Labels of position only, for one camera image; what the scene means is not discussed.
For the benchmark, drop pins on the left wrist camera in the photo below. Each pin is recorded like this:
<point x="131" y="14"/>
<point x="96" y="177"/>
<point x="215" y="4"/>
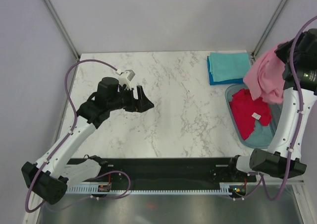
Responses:
<point x="125" y="78"/>

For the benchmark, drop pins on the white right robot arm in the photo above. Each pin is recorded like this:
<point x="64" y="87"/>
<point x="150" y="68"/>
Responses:
<point x="282" y="157"/>

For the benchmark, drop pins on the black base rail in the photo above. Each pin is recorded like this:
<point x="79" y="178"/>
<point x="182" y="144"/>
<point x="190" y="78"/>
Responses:
<point x="170" y="173"/>

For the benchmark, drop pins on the aluminium frame post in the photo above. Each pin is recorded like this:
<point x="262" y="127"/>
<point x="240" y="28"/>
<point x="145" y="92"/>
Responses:
<point x="270" y="25"/>
<point x="62" y="29"/>

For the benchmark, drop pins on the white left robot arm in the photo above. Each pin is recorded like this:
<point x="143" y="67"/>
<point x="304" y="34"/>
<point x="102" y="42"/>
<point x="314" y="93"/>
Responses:
<point x="50" y="177"/>

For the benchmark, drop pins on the teal cloth in bin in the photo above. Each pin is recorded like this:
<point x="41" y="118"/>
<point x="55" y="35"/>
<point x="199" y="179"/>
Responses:
<point x="261" y="137"/>

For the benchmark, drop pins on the folded teal t shirt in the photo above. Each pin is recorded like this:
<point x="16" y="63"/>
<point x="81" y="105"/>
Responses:
<point x="228" y="66"/>

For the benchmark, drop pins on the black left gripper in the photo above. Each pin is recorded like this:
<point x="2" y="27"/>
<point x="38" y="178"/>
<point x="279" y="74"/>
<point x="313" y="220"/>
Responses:
<point x="141" y="105"/>

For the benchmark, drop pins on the clear blue plastic bin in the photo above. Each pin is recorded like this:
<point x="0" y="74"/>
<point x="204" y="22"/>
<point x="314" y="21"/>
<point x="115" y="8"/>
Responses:
<point x="274" y="108"/>

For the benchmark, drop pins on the white slotted cable duct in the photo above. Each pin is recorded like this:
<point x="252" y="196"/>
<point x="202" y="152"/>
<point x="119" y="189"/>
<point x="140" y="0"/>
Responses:
<point x="100" y="189"/>

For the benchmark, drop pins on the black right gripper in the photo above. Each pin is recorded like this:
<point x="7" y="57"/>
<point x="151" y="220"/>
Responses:
<point x="281" y="52"/>

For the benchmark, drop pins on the red t shirt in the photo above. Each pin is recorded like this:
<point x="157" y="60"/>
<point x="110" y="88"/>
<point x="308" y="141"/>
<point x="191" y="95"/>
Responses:
<point x="246" y="111"/>

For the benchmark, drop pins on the pink t shirt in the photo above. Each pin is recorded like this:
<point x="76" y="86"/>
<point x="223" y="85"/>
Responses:
<point x="264" y="78"/>

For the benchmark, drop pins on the right aluminium frame post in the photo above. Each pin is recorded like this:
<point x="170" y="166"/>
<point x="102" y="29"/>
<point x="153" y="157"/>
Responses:
<point x="270" y="25"/>

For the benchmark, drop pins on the left aluminium frame post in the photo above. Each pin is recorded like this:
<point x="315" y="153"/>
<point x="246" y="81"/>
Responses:
<point x="62" y="29"/>

